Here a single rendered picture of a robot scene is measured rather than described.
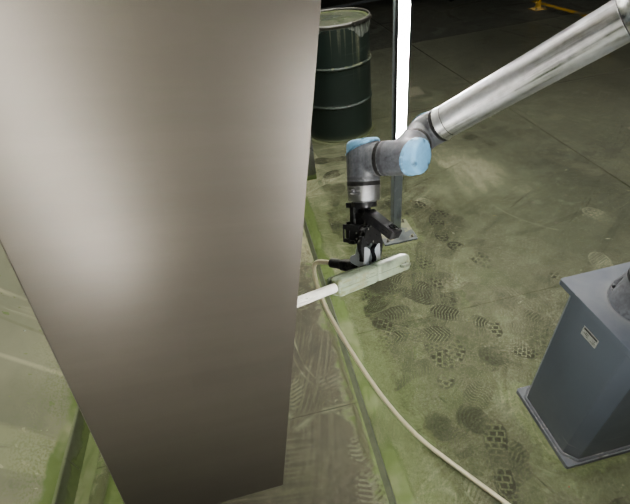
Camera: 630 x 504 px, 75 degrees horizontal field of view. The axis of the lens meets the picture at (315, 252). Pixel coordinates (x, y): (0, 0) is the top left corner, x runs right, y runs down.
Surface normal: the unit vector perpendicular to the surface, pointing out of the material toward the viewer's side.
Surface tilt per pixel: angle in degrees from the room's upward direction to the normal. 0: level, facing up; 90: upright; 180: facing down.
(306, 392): 0
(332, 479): 0
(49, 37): 90
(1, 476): 57
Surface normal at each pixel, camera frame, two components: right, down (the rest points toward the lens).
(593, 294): -0.11, -0.75
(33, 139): 0.29, 0.60
